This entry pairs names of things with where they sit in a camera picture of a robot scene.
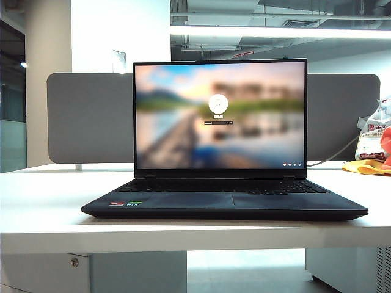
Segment ceiling air vent grille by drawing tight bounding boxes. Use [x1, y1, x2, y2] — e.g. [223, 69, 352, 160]
[282, 18, 321, 29]

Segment grey fabric desk divider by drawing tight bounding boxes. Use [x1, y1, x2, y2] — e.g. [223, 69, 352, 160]
[46, 72, 382, 164]

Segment orange-red soft object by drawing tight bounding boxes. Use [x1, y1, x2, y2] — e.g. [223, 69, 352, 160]
[379, 126, 391, 170]

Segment yellow cloth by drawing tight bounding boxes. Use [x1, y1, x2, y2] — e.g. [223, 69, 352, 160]
[342, 158, 391, 177]

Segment grey ceiling cable tray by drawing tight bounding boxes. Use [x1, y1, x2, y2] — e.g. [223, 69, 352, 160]
[181, 44, 242, 51]

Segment white cabinet with vent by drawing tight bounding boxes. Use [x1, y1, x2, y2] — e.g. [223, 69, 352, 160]
[305, 246, 391, 293]

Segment black laptop computer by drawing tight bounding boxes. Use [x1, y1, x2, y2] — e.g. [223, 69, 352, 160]
[81, 57, 369, 221]

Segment long ceiling light strip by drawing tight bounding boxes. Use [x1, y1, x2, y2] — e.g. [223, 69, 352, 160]
[170, 26, 391, 39]

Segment white drawer cabinet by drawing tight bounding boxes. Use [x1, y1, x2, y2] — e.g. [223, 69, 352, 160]
[0, 252, 188, 293]

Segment white plastic bag red print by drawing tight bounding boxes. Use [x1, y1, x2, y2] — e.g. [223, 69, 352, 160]
[355, 94, 391, 162]

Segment grey power cable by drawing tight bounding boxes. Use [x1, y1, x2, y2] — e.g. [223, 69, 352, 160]
[307, 136, 360, 167]

